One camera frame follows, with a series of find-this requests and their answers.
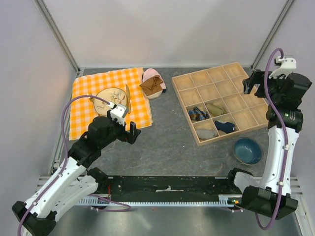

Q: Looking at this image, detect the grey rolled underwear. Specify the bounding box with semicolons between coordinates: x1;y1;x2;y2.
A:
196;129;218;140

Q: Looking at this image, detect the navy striped rolled underwear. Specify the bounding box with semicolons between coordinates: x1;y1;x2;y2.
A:
188;107;210;121

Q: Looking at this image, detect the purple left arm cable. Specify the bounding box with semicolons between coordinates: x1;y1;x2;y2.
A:
18;95;132;236

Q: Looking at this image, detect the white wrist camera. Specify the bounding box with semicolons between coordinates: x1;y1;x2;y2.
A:
107;102;129;126
268;56;297;79

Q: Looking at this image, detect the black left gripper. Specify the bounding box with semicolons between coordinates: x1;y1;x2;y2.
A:
99;110;141;148

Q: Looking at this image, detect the aluminium front rail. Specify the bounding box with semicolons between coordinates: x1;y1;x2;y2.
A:
35;176;303;195

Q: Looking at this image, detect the yellow checkered cloth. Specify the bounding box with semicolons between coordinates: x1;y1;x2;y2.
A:
69;67;153;141

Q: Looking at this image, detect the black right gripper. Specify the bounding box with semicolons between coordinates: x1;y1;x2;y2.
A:
243;69;291;104

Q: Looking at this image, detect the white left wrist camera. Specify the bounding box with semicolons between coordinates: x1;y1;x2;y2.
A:
107;102;129;126

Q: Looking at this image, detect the aluminium frame post left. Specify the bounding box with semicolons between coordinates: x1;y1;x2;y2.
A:
34;0;81;76

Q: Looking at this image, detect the white cable duct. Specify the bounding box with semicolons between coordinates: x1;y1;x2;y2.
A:
76;194;242;207

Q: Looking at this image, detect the cream underwear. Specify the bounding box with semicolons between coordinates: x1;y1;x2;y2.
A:
144;90;163;99

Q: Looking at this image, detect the aluminium frame post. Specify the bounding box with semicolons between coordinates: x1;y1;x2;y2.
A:
250;0;296;70
34;0;81;76

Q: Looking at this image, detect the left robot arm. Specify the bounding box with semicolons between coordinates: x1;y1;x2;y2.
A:
12;116;141;236

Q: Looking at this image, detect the gold knife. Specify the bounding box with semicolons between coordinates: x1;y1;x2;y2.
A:
126;85;131;114

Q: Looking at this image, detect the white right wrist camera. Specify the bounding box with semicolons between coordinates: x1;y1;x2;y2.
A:
268;56;297;79

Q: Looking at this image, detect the pink underwear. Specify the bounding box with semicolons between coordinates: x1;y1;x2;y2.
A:
142;68;166;90

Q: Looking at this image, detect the blue ceramic bowl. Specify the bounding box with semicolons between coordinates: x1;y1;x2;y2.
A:
233;137;263;165

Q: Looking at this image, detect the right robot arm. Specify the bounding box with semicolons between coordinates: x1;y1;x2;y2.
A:
225;70;312;220

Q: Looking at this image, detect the olive green rolled underwear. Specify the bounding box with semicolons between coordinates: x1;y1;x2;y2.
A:
205;103;227;117

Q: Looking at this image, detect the bird-painted ceramic plate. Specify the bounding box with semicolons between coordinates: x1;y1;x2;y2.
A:
93;88;129;117

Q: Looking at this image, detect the aluminium frame post right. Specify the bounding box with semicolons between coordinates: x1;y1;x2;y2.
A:
250;0;296;70

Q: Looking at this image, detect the navy blue white-trimmed underwear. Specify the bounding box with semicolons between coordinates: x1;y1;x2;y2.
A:
214;120;235;134

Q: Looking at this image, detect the brown underwear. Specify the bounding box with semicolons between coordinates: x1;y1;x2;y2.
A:
140;76;163;96

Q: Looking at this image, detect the wooden compartment tray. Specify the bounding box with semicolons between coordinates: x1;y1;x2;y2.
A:
172;62;268;146

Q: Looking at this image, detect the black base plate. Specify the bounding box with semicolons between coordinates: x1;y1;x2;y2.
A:
96;176;241;202

